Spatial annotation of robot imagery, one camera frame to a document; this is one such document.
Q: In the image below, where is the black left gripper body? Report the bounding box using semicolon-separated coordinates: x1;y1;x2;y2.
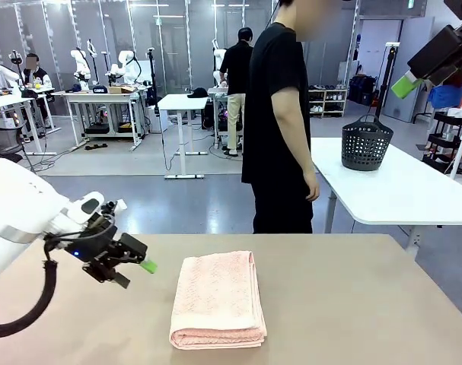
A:
62;214;121;269

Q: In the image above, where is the pink terry towel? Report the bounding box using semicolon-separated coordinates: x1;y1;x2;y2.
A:
168;249;269;351

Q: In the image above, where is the black perforated plastic basket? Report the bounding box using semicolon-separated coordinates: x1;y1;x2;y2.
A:
341;113;394;172

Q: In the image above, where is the person's right forearm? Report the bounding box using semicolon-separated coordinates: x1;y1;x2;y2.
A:
287;138;319;179

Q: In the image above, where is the person's right hand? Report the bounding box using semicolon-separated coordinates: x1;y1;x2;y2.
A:
301;170;322;202

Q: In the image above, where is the blue bag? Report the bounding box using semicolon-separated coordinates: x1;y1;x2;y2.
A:
430;84;462;112

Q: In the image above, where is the black utility cart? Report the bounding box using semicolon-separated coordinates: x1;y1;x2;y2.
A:
422;109;462;170

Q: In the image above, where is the grey cabinet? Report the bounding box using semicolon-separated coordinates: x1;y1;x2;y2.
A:
382;17;436;123

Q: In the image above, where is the black tripod stand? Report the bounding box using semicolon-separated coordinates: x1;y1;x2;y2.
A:
373;42;401;119

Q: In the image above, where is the black luggage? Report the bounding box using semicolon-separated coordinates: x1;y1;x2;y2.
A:
348;75;378;107

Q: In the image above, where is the white shoe rack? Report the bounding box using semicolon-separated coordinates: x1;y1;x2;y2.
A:
308;83;348;119

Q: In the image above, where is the large white table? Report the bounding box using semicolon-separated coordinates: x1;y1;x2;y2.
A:
309;136;462;263

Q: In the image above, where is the black mesh office chair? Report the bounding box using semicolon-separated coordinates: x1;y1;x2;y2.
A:
0;120;30;164

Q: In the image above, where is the small white standing desk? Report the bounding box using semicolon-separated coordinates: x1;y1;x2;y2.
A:
157;94;209;180

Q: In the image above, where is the white desk with seated person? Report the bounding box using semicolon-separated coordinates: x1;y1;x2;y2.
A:
0;92;61;157

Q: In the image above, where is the person in black t-shirt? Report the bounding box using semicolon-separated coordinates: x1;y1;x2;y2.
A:
241;0;344;235

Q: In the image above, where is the metal workbench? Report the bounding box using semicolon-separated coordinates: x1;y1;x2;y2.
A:
206;86;247;150

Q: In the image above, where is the seated person in dark jacket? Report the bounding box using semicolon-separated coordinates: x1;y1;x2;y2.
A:
19;52;53;129

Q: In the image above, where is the standing person in beige trousers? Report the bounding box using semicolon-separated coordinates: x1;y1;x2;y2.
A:
218;27;254;157

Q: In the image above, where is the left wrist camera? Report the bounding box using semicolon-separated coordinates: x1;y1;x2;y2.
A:
99;198;128;220

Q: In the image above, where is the left arm black cable sleeve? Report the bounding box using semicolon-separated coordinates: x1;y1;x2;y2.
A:
0;260;60;338

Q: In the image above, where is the black camera stand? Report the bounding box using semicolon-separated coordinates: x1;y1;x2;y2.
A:
146;47;158;107

